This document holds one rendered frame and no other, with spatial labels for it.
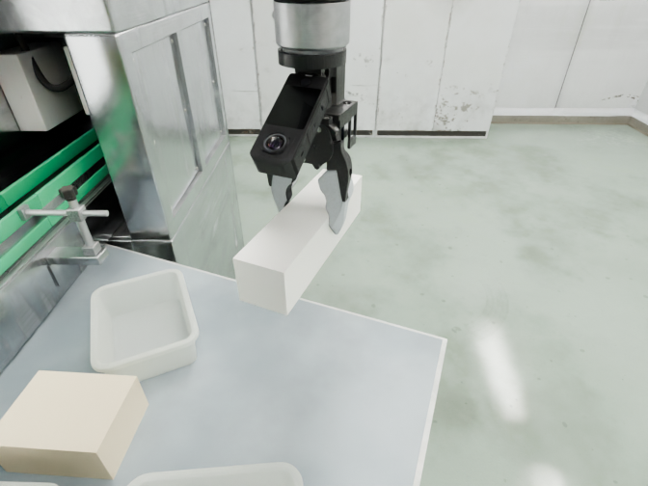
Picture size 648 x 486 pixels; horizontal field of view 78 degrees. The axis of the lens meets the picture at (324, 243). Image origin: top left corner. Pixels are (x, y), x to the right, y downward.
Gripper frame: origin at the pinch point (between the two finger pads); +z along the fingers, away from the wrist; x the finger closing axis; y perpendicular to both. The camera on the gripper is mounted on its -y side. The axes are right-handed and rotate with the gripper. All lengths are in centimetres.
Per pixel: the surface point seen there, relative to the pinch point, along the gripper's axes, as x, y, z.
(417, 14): 57, 320, 9
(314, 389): -0.8, -1.0, 33.3
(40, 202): 64, 4, 13
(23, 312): 55, -12, 28
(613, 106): -121, 442, 92
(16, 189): 72, 5, 13
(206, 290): 31.9, 12.4, 33.3
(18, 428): 32.1, -27.8, 25.7
